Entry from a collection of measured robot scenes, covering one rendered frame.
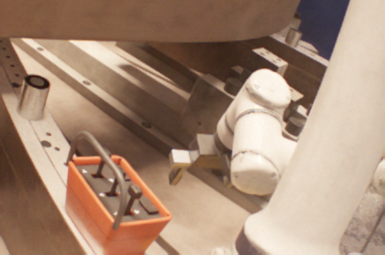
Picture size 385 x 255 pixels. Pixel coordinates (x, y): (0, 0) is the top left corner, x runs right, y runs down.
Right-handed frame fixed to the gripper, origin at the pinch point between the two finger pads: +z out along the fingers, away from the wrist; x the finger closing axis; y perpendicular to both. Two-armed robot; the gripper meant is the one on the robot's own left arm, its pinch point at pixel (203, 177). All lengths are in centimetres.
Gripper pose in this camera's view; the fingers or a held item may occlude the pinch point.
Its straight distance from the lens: 124.2
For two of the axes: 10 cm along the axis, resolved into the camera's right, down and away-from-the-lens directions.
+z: -3.4, 5.6, 7.5
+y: -1.4, -8.2, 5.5
